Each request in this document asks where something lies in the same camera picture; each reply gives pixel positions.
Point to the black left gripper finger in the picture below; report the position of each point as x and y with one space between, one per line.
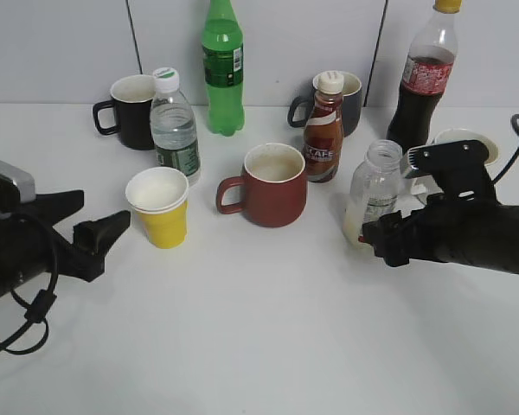
54 208
96 237

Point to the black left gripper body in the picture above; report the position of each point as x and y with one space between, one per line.
29 245

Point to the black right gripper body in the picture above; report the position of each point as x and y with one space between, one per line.
439 227

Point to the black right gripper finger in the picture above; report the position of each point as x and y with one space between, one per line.
458 169
383 235

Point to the clear milk bottle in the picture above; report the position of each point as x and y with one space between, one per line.
374 189

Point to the yellow paper cup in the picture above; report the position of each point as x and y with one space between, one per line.
159 196

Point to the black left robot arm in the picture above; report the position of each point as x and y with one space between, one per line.
25 246

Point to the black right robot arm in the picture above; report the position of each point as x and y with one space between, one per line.
495 245

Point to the white ceramic mug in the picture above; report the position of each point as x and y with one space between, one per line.
424 186

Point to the brown coffee bottle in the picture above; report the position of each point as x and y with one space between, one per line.
323 133

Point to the cola bottle yellow cap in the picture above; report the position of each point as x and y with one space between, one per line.
428 66

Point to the red ceramic mug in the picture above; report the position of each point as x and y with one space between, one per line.
271 189

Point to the dark grey mug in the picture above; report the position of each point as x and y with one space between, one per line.
351 105

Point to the black mug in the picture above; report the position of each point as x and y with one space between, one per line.
130 99

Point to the clear water bottle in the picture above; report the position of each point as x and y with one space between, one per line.
173 126

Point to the green soda bottle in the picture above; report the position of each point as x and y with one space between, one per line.
223 64

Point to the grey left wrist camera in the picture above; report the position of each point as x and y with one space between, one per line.
17 187

